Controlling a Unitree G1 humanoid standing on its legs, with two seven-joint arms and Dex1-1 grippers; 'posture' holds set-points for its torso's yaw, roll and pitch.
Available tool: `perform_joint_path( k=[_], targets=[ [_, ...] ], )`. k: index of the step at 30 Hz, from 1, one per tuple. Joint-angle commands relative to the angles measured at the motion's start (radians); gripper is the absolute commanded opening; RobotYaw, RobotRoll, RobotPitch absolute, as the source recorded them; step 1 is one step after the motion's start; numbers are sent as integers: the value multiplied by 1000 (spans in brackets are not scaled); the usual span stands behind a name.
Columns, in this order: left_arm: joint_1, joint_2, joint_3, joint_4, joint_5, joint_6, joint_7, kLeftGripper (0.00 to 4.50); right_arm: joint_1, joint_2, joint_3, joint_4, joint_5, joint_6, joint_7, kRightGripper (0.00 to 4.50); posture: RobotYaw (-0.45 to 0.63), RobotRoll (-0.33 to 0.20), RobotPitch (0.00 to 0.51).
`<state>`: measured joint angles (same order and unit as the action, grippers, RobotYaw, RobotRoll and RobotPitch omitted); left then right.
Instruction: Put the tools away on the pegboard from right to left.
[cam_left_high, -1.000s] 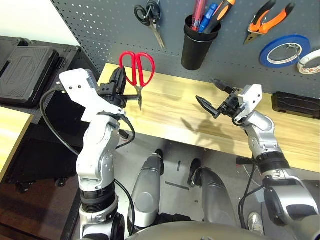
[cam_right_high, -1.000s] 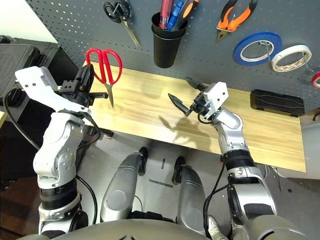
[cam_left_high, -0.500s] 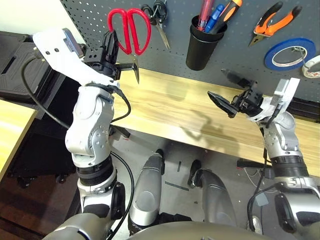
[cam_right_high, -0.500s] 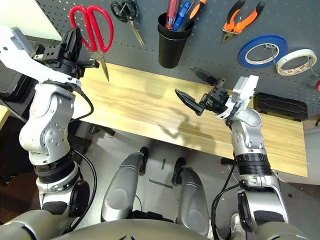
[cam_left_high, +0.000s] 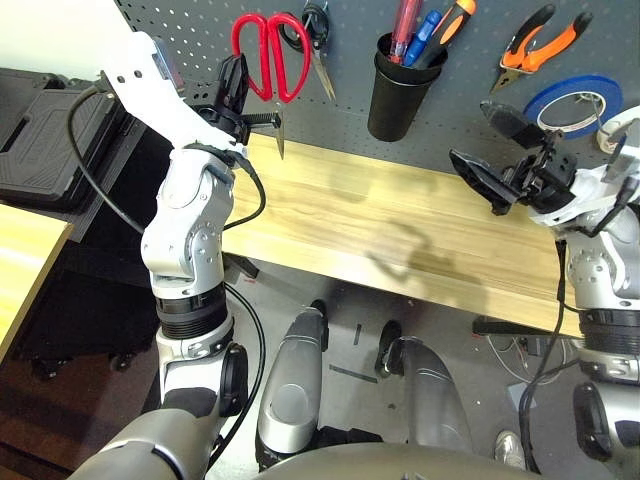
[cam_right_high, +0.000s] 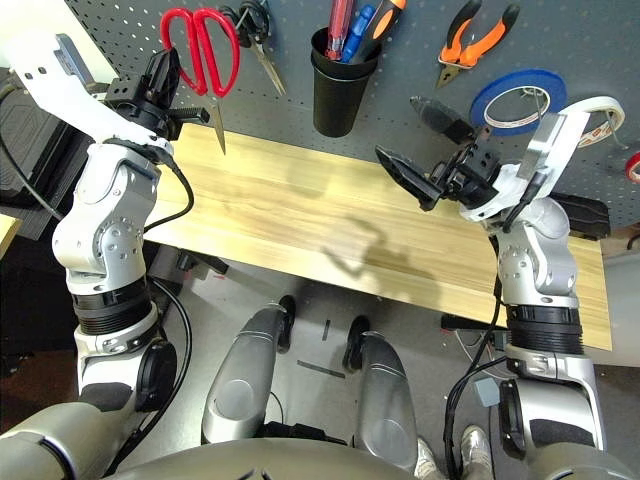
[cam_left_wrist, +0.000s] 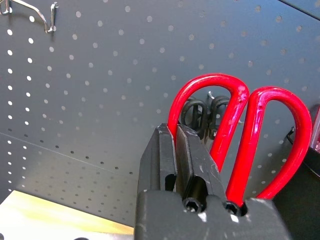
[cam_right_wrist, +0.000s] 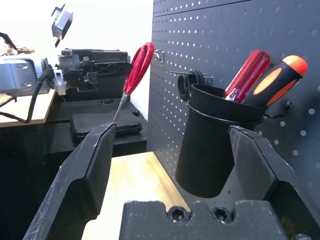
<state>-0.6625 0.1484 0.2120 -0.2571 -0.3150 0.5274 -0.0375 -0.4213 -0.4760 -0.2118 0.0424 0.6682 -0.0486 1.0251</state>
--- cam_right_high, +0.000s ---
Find red handled screwdriver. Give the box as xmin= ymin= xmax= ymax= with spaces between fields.
xmin=324 ymin=0 xmax=357 ymax=61

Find orange black pliers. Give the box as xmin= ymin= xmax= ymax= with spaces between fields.
xmin=435 ymin=0 xmax=521 ymax=90

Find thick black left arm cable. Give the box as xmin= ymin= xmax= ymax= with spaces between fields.
xmin=0 ymin=84 xmax=64 ymax=221

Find red handled scissors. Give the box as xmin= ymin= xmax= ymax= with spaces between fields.
xmin=159 ymin=6 xmax=241 ymax=156

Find grey metal pegboard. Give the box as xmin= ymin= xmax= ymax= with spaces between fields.
xmin=64 ymin=0 xmax=640 ymax=226

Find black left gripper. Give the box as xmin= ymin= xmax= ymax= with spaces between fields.
xmin=104 ymin=48 xmax=211 ymax=141

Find black plastic cup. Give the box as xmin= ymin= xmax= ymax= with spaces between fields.
xmin=310 ymin=27 xmax=384 ymax=139

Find light wooden side table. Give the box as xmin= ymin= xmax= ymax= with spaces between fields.
xmin=0 ymin=214 xmax=24 ymax=259

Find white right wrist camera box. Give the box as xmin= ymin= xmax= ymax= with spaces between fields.
xmin=497 ymin=110 xmax=591 ymax=221

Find long black floor tape strip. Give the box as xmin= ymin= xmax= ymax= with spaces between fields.
xmin=296 ymin=358 xmax=346 ymax=379

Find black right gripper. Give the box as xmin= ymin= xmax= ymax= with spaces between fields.
xmin=374 ymin=95 xmax=501 ymax=212

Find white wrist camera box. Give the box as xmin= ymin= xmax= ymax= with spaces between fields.
xmin=497 ymin=110 xmax=591 ymax=221
xmin=0 ymin=32 xmax=174 ymax=151

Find blue handled screwdriver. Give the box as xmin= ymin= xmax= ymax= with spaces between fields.
xmin=341 ymin=4 xmax=376 ymax=64

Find blue tape roll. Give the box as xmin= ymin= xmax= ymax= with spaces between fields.
xmin=470 ymin=68 xmax=569 ymax=137

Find black table bracket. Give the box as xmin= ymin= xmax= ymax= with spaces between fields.
xmin=177 ymin=249 xmax=230 ymax=281
xmin=440 ymin=313 xmax=506 ymax=332

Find white tape roll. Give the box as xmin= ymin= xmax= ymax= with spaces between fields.
xmin=564 ymin=95 xmax=626 ymax=151

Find black handled scissors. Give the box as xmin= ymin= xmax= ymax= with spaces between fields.
xmin=219 ymin=0 xmax=288 ymax=96

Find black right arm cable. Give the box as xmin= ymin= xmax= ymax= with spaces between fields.
xmin=442 ymin=279 xmax=506 ymax=480

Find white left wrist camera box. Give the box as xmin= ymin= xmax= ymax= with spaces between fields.
xmin=0 ymin=32 xmax=174 ymax=151

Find small grey floor box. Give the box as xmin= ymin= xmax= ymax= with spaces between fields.
xmin=472 ymin=377 xmax=501 ymax=409

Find silver robot leg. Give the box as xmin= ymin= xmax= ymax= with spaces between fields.
xmin=199 ymin=294 xmax=297 ymax=446
xmin=342 ymin=314 xmax=419 ymax=471

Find silver bystander sneaker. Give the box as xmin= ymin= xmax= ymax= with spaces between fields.
xmin=414 ymin=437 xmax=444 ymax=479
xmin=459 ymin=424 xmax=494 ymax=480

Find flat black tool case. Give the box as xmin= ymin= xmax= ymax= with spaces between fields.
xmin=564 ymin=192 xmax=611 ymax=241

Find orange black handled screwdriver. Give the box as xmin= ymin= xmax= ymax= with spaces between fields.
xmin=349 ymin=0 xmax=407 ymax=64

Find grey robot torso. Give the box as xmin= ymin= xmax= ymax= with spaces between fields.
xmin=99 ymin=437 xmax=421 ymax=480

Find silver left robot leg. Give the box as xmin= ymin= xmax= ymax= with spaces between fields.
xmin=199 ymin=294 xmax=297 ymax=446

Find steel tape peg hook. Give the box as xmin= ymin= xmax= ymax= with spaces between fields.
xmin=519 ymin=87 xmax=550 ymax=119

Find black ribbed plastic case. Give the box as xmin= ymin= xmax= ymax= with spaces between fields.
xmin=0 ymin=94 xmax=56 ymax=201

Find thin black left wrist cable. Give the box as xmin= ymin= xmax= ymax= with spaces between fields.
xmin=144 ymin=154 xmax=195 ymax=232

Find silver right robot leg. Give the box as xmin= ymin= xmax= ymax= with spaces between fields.
xmin=342 ymin=314 xmax=419 ymax=471

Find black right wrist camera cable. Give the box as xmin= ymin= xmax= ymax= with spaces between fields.
xmin=502 ymin=172 xmax=546 ymax=234

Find white floor wire bundle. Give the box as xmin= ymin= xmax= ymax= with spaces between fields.
xmin=454 ymin=329 xmax=506 ymax=366

